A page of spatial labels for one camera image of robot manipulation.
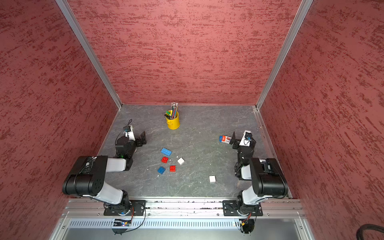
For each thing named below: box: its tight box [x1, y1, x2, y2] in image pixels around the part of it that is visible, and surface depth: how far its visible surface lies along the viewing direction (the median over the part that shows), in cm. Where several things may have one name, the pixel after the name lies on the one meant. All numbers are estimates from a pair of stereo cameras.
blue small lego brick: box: [158, 166, 166, 175], surface depth 88 cm
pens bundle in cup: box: [164, 101, 179, 120], surface depth 102 cm
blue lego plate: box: [160, 147, 173, 157], surface depth 95 cm
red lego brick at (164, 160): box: [161, 156, 169, 164], surface depth 92 cm
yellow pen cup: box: [165, 111, 180, 130], surface depth 103 cm
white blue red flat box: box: [219, 135, 232, 144], surface depth 102 cm
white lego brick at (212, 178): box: [209, 175, 216, 183], surface depth 85 cm
